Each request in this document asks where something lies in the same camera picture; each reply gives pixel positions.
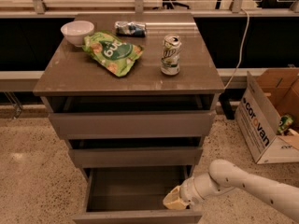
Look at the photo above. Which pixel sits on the padded gripper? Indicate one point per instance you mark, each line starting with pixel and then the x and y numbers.
pixel 187 192

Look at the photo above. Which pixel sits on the grey bottom drawer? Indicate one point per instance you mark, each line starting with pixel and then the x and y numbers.
pixel 133 195

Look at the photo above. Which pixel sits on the grey drawer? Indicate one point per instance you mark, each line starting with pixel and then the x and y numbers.
pixel 133 152
pixel 133 195
pixel 128 117

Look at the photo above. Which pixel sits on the grey top drawer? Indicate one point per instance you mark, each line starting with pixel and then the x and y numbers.
pixel 128 117

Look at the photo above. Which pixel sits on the grey middle drawer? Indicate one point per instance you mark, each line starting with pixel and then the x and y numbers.
pixel 133 152

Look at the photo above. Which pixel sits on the grey drawer cabinet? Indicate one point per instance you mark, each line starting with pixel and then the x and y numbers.
pixel 73 71

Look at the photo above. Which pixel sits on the white green soda can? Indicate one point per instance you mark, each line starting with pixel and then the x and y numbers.
pixel 170 58

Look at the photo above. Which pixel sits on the green can in box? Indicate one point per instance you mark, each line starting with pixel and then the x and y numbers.
pixel 285 123

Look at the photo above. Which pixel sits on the white cardboard box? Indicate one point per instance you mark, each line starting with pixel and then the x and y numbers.
pixel 267 98

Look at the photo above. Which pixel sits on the green snack bag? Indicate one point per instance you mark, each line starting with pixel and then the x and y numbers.
pixel 117 56

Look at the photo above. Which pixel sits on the white bowl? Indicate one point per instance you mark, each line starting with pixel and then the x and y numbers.
pixel 75 31

